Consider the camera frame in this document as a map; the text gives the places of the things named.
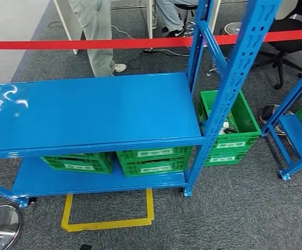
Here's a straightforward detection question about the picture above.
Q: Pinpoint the blue metal shelf rack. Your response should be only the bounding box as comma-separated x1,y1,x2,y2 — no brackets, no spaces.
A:
0,0,282,209
260,57,302,182

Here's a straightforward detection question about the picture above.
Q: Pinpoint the chrome base stool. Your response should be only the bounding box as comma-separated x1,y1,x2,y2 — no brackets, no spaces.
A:
206,56,229,78

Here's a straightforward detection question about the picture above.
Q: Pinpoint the person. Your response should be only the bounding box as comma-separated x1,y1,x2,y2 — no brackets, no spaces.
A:
152,0,199,39
68,0,128,78

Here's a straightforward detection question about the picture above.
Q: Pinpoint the yellow floor tape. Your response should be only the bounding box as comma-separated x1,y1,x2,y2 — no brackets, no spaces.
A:
60,187,155,233

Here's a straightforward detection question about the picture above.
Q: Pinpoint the open green plastic crate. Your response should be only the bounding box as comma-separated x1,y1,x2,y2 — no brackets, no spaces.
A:
197,89,262,168

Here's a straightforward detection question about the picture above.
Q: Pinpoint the black stool seat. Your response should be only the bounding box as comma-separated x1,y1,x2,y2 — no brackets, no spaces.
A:
174,2,199,36

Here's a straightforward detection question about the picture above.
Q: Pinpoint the long red barrier belt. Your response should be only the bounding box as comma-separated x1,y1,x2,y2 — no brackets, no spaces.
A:
0,28,302,51

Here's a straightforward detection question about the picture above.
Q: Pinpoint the black round base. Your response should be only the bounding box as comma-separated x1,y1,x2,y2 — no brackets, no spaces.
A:
220,21,243,36

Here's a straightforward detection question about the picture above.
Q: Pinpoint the chrome stanchion base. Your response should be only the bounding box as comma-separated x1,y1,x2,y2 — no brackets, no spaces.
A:
259,104,294,136

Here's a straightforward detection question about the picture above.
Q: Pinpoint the black office chair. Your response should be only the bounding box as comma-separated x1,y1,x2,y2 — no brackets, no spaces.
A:
254,0,302,91

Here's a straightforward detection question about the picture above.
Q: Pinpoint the black floor cable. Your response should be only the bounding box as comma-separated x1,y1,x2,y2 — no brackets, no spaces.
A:
128,47,191,71

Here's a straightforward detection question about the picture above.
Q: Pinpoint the white plug with cable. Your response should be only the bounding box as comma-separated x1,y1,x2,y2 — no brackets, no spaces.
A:
218,120,238,136

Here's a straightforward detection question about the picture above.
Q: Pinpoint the thin white cable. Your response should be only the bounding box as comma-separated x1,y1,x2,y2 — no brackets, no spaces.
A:
110,24,135,41

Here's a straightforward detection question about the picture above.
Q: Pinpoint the chrome base stanchion post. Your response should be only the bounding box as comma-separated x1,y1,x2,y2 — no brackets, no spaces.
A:
0,204,23,250

